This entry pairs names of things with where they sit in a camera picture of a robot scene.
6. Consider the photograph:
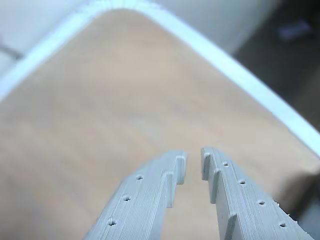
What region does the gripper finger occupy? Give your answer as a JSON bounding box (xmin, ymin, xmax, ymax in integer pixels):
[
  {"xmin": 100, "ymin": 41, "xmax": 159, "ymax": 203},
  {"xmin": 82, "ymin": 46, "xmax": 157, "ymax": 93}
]
[
  {"xmin": 200, "ymin": 146, "xmax": 316, "ymax": 240},
  {"xmin": 83, "ymin": 149, "xmax": 188, "ymax": 240}
]

